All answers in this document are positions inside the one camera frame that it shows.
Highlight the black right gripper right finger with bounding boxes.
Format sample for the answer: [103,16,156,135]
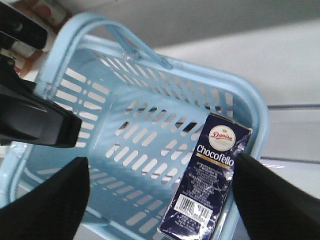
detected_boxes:
[232,153,320,240]

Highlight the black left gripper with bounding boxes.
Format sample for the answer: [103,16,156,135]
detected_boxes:
[0,2,48,78]

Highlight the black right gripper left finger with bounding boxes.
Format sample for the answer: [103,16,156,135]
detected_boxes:
[0,157,90,240]

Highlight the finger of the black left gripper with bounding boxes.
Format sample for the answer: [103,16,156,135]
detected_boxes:
[0,74,82,148]

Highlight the Chocofello cookie box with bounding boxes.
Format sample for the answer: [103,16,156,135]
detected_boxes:
[158,113,252,240]

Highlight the light blue plastic basket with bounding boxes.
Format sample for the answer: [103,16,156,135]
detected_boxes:
[0,12,270,240]

